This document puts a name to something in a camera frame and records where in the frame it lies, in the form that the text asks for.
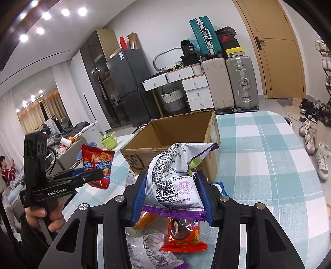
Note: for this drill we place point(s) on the oval mirror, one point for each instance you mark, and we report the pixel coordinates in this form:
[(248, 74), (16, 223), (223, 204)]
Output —
[(165, 55)]

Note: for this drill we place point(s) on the blue bowl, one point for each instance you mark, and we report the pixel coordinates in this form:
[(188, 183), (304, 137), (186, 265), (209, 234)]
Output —
[(92, 144)]

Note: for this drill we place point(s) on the grey door mat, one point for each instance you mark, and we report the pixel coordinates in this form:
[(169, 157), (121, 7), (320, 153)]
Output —
[(288, 101)]

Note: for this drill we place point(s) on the person's left forearm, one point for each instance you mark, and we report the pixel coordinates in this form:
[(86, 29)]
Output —
[(28, 238)]

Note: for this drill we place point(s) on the tall cardboard box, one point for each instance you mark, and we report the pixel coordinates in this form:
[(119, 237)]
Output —
[(133, 41)]

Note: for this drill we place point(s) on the blue snack packet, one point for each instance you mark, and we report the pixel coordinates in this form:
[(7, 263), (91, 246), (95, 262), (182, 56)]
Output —
[(219, 187)]

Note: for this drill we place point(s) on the silver suitcase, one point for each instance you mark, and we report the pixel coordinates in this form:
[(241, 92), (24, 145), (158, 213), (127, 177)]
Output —
[(241, 82)]

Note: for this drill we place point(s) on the woven basket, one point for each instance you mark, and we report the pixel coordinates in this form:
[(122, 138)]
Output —
[(173, 102)]

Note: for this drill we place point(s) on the dark clothes pile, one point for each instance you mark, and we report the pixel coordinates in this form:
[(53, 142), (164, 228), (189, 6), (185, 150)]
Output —
[(69, 129)]

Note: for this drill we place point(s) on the white purple snack bag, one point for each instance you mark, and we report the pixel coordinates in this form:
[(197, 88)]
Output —
[(175, 168), (150, 251)]

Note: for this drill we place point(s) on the group of shoes on floor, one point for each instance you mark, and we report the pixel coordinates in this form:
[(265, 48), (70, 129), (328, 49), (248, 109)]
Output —
[(310, 137)]

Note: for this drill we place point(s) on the clear white snack packet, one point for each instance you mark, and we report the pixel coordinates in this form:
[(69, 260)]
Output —
[(131, 178)]

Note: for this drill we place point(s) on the teal suitcase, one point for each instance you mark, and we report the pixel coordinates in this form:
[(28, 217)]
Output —
[(204, 36)]

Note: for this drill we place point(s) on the orange red snack packet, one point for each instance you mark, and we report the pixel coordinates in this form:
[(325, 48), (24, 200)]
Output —
[(185, 238)]

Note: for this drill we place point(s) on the striped floor mat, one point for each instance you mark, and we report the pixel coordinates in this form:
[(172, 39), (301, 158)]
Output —
[(141, 129)]

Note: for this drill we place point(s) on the white appliance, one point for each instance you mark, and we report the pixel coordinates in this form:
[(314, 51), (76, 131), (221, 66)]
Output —
[(92, 133)]

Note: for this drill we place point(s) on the dark grey fridge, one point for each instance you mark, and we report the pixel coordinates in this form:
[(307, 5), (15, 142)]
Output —
[(129, 85)]

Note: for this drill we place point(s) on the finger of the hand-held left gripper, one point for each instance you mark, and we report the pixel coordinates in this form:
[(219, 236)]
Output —
[(79, 172), (90, 177)]

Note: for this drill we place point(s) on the red box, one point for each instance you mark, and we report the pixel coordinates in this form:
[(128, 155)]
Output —
[(123, 42)]

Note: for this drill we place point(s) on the white paper cup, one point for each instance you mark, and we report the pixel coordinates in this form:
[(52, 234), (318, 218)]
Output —
[(66, 141)]

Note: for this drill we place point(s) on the green pitcher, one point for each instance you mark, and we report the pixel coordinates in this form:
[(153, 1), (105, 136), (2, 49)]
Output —
[(108, 141)]

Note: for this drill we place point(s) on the stack of shoe boxes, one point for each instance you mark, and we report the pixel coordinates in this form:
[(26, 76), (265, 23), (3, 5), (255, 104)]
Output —
[(228, 41)]

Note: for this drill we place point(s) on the teal checked tablecloth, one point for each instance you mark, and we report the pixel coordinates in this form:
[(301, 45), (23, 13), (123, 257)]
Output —
[(258, 155)]

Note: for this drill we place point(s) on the white drawer desk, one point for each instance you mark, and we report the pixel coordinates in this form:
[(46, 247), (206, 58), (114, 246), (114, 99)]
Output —
[(196, 90)]

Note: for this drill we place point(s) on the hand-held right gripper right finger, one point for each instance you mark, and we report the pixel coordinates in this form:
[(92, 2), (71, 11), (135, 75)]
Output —
[(208, 204)]

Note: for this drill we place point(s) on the black bag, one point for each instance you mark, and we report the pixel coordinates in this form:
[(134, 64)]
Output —
[(188, 53)]

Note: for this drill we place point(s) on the dark glass cabinet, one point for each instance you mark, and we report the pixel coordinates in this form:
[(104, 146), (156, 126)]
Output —
[(95, 77)]

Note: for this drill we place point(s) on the beige suitcase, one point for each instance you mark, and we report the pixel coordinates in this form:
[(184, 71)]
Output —
[(218, 82)]

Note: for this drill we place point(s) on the wooden door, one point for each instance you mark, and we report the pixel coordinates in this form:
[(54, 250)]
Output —
[(279, 57)]

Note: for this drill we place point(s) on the person's left hand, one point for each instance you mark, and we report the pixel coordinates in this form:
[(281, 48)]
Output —
[(57, 219)]

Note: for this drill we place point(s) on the red snack bag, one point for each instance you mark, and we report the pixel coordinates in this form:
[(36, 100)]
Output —
[(99, 160)]

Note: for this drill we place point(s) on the shoe rack with shoes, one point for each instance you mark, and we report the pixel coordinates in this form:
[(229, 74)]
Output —
[(324, 62)]

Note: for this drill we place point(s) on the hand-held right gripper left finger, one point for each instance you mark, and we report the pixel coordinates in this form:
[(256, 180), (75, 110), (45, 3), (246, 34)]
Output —
[(137, 204)]

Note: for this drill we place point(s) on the brown cardboard box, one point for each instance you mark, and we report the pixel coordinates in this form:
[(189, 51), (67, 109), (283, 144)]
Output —
[(144, 152)]

